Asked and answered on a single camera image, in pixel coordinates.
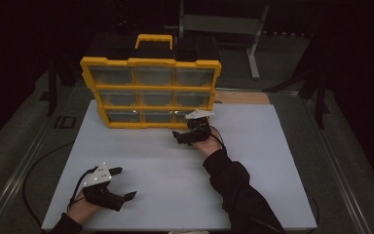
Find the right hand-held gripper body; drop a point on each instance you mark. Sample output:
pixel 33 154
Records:
pixel 199 133

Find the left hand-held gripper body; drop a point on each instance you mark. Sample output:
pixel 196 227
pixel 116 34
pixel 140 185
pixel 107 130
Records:
pixel 98 177

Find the clear plastic drawer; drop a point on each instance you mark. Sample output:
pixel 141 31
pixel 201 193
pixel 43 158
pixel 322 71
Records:
pixel 180 117

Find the yellow drawer organizer cabinet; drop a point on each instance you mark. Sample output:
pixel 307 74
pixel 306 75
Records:
pixel 156 107

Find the person's right hand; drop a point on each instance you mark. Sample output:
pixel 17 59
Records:
pixel 209 148

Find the person's left hand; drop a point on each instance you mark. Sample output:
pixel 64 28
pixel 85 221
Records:
pixel 82 211

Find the wooden board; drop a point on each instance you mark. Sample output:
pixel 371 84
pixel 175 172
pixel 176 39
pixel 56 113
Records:
pixel 242 97

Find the black stand leg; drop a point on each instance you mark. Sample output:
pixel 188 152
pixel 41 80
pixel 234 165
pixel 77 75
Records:
pixel 52 94
pixel 320 104

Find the grey metal stand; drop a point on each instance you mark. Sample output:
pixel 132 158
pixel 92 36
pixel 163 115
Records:
pixel 220 24

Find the metal frame rail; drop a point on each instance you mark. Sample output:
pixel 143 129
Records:
pixel 333 162
pixel 21 164

